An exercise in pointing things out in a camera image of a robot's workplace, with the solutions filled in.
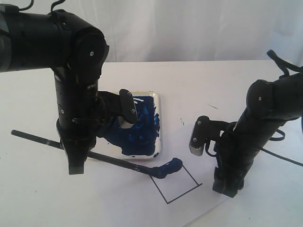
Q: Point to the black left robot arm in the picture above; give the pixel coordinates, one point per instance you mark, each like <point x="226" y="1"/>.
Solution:
<point x="75" y="51"/>

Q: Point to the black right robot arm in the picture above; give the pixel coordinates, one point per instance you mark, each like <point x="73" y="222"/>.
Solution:
<point x="269" y="105"/>

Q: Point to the white paper sheet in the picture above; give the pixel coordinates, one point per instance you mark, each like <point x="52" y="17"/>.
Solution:
<point x="132" y="199"/>

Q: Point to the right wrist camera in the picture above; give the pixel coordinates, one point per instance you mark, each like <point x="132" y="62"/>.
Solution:
<point x="205" y="131"/>

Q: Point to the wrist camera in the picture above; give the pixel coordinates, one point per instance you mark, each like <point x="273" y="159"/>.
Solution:
<point x="119" y="105"/>
<point x="205" y="131"/>

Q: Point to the white paint tray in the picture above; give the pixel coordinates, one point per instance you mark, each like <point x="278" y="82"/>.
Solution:
<point x="142" y="140"/>

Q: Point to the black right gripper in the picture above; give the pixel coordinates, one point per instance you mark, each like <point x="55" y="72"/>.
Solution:
<point x="235" y="157"/>

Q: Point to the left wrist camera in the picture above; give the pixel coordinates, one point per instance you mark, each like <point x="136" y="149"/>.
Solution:
<point x="119" y="105"/>

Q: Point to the black paintbrush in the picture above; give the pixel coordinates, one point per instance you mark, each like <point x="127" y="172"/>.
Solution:
<point x="157" y="172"/>

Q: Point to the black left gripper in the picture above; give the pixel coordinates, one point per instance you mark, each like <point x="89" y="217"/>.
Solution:
<point x="76" y="146"/>

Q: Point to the white backdrop curtain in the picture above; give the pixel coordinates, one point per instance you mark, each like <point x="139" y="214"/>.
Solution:
<point x="195" y="30"/>

